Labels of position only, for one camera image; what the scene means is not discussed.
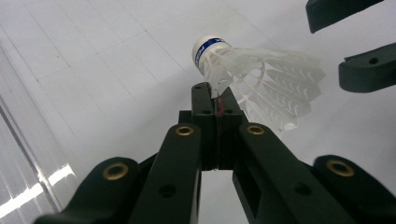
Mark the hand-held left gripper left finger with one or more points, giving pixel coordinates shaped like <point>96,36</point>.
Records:
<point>186,161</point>

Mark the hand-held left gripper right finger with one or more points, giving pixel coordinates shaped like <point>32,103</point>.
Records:
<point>267,174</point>

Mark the white shuttlecock with blue band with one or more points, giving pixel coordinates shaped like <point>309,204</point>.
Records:
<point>274,77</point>

